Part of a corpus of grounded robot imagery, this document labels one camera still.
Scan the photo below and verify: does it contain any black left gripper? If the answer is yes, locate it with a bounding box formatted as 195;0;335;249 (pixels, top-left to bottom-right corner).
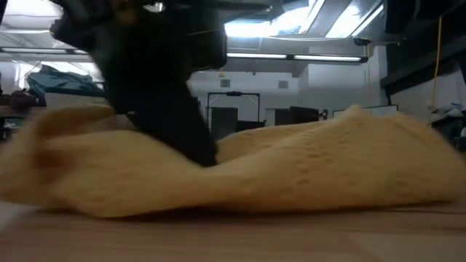
50;0;219;168

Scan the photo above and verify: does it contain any yellow waffle-weave towel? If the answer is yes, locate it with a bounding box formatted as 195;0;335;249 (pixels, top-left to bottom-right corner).
0;104;466;218

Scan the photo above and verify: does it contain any black box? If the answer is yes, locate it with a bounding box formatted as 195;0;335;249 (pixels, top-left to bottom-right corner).
210;106;240;142

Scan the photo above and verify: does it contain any black cart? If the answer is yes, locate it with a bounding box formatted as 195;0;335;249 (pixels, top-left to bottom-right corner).
273;106;329;127

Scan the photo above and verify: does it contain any teal bag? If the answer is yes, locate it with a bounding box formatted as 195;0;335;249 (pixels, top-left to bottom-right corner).
26;65;106;98

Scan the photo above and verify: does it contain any tube light fixture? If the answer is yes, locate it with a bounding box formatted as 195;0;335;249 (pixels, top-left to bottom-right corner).
0;46;89;55
226;52;368;64

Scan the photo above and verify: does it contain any ceiling light panel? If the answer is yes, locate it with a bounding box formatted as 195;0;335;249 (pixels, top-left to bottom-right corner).
325;0;386;39
224;0;326;38

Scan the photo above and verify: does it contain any dark red bag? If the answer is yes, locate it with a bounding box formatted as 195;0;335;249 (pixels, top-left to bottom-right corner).
9;89;47;111

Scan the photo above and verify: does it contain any wooden bench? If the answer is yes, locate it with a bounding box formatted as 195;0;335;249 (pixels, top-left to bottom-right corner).
0;105;37;141

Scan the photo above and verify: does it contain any dark overhead shelf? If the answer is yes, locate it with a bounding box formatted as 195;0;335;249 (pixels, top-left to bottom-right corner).
380;34;466;96

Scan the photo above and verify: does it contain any dark desk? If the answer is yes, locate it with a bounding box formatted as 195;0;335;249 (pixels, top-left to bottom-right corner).
430;107;466;152

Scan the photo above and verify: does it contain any black frame stand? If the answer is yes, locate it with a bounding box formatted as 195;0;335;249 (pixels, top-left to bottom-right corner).
206;91;262;128

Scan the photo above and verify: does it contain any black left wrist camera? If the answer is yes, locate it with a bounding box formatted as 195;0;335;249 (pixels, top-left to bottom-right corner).
188;28;229;73

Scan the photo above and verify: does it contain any yellow cable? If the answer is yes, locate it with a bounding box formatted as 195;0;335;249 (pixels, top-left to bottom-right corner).
430;16;444;111

